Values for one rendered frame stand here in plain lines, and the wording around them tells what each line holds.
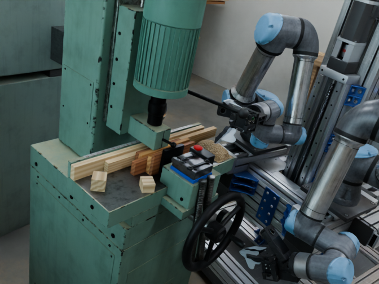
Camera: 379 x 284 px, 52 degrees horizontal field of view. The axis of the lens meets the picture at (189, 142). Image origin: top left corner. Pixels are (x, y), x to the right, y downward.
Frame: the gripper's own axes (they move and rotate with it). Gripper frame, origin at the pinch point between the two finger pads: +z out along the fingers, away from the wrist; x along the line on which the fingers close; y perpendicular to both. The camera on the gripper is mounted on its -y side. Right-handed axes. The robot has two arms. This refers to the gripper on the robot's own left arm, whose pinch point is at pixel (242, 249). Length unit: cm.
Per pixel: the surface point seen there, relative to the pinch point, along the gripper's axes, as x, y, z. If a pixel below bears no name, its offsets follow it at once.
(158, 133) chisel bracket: -11.9, -43.8, 15.2
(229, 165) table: 18.3, -24.5, 13.4
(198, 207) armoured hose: -12.2, -19.1, 4.1
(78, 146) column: -20, -44, 52
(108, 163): -28, -39, 23
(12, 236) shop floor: -21, 1, 139
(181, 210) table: -17.2, -20.0, 6.3
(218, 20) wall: 303, -134, 217
